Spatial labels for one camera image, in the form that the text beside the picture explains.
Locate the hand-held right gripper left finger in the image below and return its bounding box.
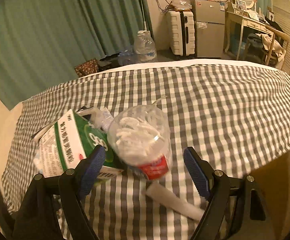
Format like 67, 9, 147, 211
13, 145, 106, 240

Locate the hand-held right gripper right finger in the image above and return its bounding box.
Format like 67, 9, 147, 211
183, 146, 277, 240

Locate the green and white medicine box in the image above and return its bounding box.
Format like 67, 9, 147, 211
33, 109, 124, 180

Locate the clear tub of floss picks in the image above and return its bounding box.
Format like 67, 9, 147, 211
107, 105, 173, 180

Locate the white foam strip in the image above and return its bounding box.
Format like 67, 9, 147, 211
145, 181, 206, 222

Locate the clear plastic packet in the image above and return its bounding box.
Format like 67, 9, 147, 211
91, 107, 114, 132

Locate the checked cloth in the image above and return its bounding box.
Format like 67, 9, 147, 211
1, 64, 290, 240

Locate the brown patterned bag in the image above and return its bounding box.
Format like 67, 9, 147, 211
74, 59, 99, 78

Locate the black bag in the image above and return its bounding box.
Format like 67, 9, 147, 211
97, 54, 120, 70

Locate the crumpled clear plastic bottle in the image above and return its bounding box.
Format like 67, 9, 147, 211
117, 46, 138, 65

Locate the large clear water bottle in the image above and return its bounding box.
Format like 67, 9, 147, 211
134, 30, 158, 63

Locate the white suitcase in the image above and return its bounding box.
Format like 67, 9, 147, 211
166, 10, 198, 57

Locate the grey mini fridge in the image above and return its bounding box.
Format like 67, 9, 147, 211
190, 0, 226, 58

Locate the green curtain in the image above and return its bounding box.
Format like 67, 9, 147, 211
0, 0, 153, 110

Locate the cream garment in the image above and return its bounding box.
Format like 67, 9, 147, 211
256, 32, 286, 63

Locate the white dressing table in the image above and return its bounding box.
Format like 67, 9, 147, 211
223, 1, 275, 60

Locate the wooden chair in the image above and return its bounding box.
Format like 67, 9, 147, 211
245, 21, 290, 68

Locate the clear plastic bag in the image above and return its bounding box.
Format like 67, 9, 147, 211
171, 0, 193, 12

